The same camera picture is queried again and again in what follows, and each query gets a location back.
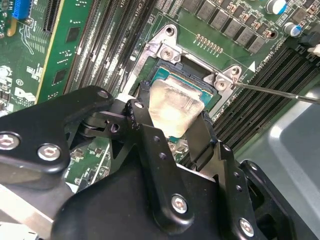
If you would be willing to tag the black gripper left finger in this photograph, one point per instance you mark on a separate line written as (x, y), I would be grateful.
(50, 117)

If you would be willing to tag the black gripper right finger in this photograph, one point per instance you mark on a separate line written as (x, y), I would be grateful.
(205, 140)

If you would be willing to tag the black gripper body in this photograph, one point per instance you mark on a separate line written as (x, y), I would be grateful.
(112, 212)

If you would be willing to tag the silver CPU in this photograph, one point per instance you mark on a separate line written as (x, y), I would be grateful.
(175, 107)

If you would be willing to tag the metal locking lever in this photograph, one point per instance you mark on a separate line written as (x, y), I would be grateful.
(275, 93)

